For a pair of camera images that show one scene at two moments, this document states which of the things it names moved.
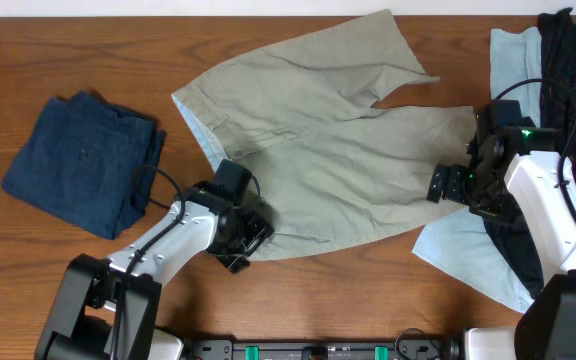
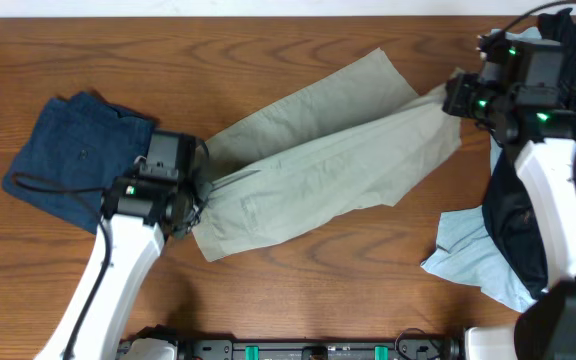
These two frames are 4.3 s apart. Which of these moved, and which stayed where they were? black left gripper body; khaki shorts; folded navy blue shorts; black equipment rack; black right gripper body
Moved: black left gripper body; black right gripper body; khaki shorts
Stayed: black equipment rack; folded navy blue shorts
